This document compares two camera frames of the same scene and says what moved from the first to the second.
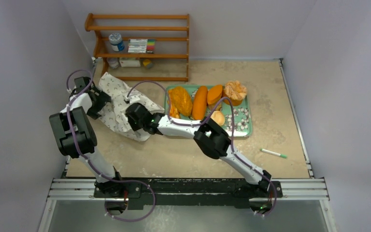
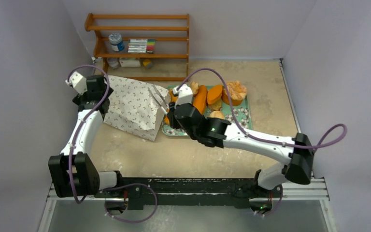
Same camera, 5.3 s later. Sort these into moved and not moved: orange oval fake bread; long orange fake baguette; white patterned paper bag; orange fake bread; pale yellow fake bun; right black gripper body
Moved: right black gripper body; white patterned paper bag
Not moved: orange oval fake bread; pale yellow fake bun; orange fake bread; long orange fake baguette
